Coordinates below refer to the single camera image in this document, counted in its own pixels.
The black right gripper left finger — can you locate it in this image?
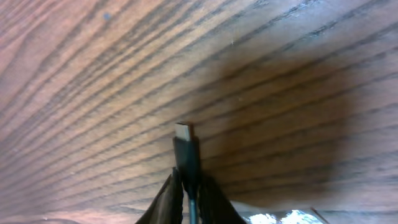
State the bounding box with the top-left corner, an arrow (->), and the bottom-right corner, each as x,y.
136,167 -> 183,224

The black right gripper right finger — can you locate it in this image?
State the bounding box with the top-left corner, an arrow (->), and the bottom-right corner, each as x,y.
198,174 -> 246,224

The black USB charging cable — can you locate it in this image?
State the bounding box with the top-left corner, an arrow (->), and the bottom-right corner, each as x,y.
172,121 -> 201,224

